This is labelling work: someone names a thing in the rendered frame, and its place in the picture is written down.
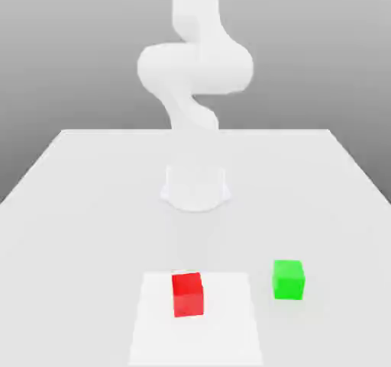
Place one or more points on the small green cube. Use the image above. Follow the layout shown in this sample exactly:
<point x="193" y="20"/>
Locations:
<point x="288" y="280"/>

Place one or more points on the small red cube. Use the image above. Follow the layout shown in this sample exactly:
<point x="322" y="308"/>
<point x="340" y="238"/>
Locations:
<point x="187" y="295"/>

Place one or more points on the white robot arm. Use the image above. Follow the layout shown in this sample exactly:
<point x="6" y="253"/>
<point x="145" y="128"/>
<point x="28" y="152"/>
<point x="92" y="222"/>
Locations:
<point x="195" y="68"/>

